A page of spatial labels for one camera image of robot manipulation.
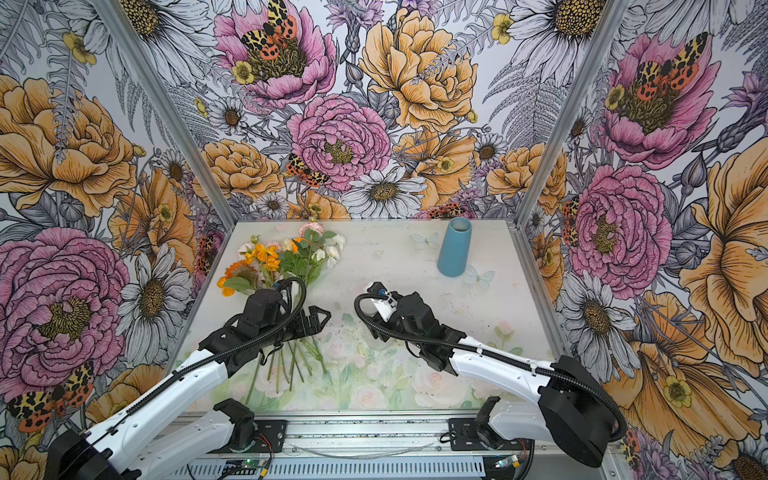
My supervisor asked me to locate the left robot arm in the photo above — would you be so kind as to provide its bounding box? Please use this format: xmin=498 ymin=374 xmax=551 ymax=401
xmin=43 ymin=281 xmax=332 ymax=479

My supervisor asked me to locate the orange marigold flower stem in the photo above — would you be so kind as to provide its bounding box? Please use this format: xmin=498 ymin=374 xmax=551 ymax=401
xmin=217 ymin=260 xmax=259 ymax=297

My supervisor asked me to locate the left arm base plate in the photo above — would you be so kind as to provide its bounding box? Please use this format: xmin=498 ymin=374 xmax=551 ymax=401
xmin=226 ymin=419 xmax=288 ymax=453

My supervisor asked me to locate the pink white flower bunch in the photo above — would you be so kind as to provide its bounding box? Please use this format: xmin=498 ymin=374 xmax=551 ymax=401
xmin=263 ymin=221 xmax=347 ymax=391

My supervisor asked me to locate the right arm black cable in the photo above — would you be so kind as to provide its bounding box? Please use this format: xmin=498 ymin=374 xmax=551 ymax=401
xmin=353 ymin=292 xmax=628 ymax=442

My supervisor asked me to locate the teal ceramic vase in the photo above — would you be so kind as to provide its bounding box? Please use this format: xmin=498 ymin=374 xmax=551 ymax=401
xmin=437 ymin=217 xmax=472 ymax=277

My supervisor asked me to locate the yellow orange poppy stem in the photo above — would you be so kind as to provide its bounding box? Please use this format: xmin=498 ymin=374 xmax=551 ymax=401
xmin=242 ymin=235 xmax=283 ymax=385

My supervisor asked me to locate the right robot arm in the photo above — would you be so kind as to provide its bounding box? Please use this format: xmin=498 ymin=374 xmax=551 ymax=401
xmin=371 ymin=286 xmax=628 ymax=467

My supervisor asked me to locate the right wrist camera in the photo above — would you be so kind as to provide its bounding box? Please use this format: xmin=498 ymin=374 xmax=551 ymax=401
xmin=367 ymin=282 xmax=397 ymax=321

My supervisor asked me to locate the aluminium front rail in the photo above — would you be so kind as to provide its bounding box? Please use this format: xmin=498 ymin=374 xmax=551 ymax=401
xmin=110 ymin=410 xmax=625 ymax=460

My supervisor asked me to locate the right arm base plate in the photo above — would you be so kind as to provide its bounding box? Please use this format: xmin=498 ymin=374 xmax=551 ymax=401
xmin=442 ymin=417 xmax=532 ymax=452

